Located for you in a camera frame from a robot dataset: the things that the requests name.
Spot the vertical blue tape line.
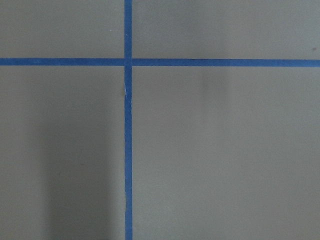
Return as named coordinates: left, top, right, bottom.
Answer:
left=124, top=0, right=133, bottom=240

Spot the horizontal blue tape line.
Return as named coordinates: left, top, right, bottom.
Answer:
left=0, top=57, right=320, bottom=68

